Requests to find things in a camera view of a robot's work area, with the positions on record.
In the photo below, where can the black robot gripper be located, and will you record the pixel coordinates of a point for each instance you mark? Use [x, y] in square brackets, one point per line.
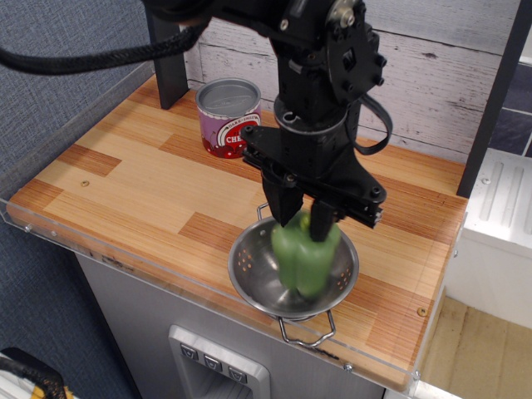
[319, 164]

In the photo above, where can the green toy bell pepper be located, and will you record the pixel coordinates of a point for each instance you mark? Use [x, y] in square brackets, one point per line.
[303, 264]

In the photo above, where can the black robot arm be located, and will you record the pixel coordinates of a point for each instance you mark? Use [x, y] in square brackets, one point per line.
[328, 61]

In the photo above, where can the stainless steel colander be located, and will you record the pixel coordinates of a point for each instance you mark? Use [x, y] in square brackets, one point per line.
[253, 271]

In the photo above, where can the purple cherries tin can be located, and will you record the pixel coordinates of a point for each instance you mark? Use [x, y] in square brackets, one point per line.
[225, 107]

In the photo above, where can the silver dispenser button panel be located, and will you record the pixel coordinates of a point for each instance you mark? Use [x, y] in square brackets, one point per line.
[210, 370]

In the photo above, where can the grey toy fridge cabinet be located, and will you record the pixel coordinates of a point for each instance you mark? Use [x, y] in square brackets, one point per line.
[140, 315]

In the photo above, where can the white toy sink unit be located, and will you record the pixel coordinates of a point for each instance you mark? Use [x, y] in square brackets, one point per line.
[490, 269]

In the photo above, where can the yellow object at corner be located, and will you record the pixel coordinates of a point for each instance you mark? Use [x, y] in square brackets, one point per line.
[53, 392]

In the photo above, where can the dark grey left post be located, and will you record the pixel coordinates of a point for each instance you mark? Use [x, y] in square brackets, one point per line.
[170, 71]

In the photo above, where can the dark grey post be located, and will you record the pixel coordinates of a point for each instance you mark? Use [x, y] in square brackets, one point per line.
[504, 76]
[170, 71]

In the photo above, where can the dark grey right post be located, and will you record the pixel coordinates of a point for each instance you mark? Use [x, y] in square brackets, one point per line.
[504, 76]

